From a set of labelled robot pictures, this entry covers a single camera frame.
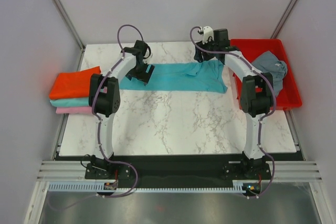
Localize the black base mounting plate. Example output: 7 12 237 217
85 154 271 189

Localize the grey t shirt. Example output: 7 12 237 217
252 51 288 96

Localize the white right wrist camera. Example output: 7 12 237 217
198 26 214 45

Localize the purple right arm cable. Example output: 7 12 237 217
189 26 278 200

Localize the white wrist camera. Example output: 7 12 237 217
145 53 153 60
198 26 214 45

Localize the folded red t shirt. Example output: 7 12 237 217
49 66 101 100

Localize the red plastic bin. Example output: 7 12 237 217
230 39 302 111

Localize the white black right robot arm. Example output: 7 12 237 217
190 26 276 179

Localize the folded pink t shirt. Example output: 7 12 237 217
56 106 92 115

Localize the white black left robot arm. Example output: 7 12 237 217
89 40 154 178

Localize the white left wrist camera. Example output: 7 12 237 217
145 53 153 60

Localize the grey slotted cable duct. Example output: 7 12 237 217
48 177 260 193

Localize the teal t shirt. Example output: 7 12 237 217
50 97 89 108
120 60 227 94

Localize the aluminium frame rail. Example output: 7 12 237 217
37 160 322 182

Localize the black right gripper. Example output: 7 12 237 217
194 36 218 63

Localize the folded teal t shirt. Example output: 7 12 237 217
50 97 89 108

